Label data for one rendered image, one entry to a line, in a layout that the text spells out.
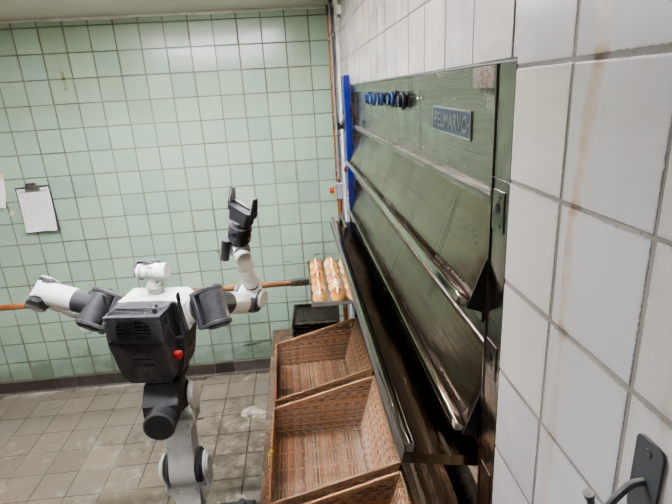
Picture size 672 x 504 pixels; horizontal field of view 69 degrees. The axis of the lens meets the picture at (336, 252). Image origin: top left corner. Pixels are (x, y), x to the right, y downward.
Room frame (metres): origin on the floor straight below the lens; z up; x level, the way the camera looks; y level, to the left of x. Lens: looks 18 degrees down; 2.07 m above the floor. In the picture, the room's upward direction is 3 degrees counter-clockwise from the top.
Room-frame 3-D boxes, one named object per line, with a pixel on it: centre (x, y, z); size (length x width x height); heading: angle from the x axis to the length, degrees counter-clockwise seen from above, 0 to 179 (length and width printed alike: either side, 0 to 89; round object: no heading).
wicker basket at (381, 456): (1.61, 0.07, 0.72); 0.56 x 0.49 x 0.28; 4
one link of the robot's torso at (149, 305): (1.62, 0.68, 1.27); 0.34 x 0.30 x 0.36; 85
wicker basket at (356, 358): (2.21, 0.12, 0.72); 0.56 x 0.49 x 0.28; 5
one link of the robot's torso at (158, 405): (1.59, 0.68, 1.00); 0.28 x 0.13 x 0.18; 4
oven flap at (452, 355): (1.65, -0.19, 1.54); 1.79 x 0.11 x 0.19; 4
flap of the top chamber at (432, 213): (1.65, -0.19, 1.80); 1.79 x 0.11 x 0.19; 4
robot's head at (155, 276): (1.68, 0.67, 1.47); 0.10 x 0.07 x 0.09; 85
